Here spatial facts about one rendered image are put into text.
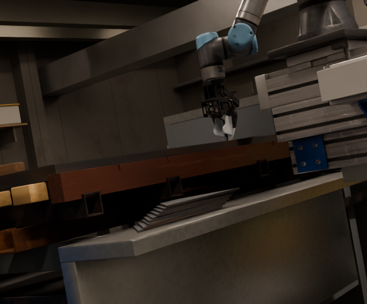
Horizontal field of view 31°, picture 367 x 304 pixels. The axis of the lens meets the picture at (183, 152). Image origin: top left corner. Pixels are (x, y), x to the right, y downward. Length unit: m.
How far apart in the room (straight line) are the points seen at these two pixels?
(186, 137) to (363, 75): 1.81
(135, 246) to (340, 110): 0.65
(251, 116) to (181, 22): 5.74
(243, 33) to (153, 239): 0.93
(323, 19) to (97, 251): 0.78
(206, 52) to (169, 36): 6.62
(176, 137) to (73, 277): 1.93
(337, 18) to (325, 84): 0.22
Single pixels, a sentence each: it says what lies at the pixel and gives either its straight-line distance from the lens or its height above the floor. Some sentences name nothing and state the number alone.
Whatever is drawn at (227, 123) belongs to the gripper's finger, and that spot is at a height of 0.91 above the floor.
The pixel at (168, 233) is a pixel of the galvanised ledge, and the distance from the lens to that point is 1.29.
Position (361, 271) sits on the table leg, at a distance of 2.71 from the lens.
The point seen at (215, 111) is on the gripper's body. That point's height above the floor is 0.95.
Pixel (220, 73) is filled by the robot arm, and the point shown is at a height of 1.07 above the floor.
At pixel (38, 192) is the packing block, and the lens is 1.45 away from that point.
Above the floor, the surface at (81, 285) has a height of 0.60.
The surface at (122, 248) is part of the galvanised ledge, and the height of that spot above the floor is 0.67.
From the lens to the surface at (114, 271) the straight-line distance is 1.41.
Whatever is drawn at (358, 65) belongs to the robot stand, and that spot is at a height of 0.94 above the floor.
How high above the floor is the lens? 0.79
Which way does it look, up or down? 1 degrees up
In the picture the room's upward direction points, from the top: 10 degrees counter-clockwise
